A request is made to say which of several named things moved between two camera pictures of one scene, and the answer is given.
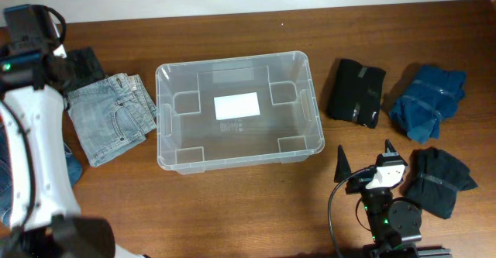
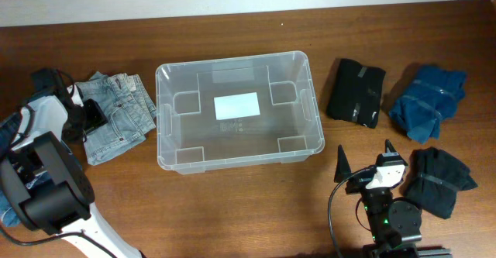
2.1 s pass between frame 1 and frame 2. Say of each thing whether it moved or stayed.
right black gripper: stayed
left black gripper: moved
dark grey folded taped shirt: stayed
